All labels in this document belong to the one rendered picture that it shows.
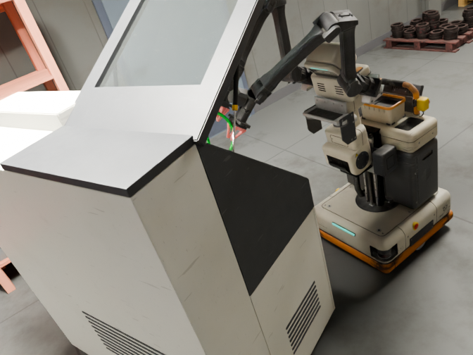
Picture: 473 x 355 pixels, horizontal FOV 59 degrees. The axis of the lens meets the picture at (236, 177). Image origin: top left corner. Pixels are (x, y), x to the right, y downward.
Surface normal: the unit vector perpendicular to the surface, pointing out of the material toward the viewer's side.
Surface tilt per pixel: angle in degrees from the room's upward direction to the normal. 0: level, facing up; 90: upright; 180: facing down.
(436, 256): 0
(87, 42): 90
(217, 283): 90
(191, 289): 90
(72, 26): 90
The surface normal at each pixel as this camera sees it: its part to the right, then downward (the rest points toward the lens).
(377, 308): -0.26, -0.82
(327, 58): -0.72, -0.29
